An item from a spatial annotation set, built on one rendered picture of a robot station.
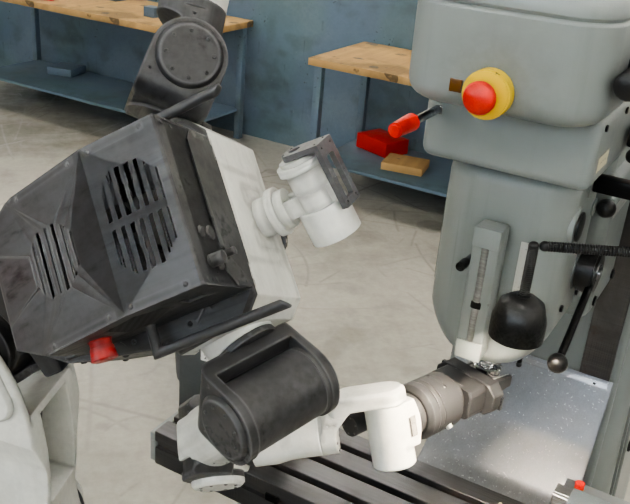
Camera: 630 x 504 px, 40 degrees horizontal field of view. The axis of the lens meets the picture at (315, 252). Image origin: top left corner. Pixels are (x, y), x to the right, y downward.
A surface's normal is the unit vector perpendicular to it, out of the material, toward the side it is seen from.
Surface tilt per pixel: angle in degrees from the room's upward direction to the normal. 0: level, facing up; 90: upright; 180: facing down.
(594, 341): 90
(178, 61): 61
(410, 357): 0
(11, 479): 90
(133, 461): 0
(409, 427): 68
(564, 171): 90
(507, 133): 90
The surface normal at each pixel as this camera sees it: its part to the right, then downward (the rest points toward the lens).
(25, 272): -0.58, 0.01
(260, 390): 0.29, -0.64
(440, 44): -0.58, 0.29
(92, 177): -0.36, -0.07
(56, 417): -0.16, 0.40
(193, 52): 0.29, -0.07
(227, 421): -0.73, 0.33
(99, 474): 0.07, -0.91
